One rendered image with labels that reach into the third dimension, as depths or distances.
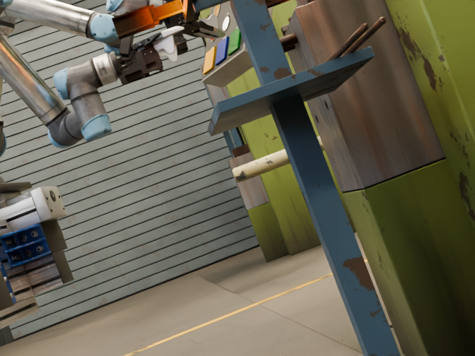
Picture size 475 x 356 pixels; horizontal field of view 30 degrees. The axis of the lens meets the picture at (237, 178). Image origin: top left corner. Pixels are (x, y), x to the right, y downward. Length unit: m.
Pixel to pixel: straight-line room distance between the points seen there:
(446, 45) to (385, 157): 0.35
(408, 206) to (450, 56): 0.40
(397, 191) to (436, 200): 0.09
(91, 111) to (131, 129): 8.03
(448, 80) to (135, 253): 8.51
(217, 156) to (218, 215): 0.69
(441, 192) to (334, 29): 0.45
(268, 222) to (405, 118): 5.39
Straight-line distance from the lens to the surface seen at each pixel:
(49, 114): 2.35
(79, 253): 10.20
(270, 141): 7.17
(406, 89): 2.09
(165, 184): 10.22
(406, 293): 2.08
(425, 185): 2.08
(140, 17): 1.93
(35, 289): 2.50
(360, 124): 2.06
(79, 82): 2.26
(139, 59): 2.25
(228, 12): 2.87
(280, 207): 7.15
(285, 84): 1.60
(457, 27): 1.86
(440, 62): 1.86
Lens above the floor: 0.54
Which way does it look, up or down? 2 degrees up
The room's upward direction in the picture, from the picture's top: 21 degrees counter-clockwise
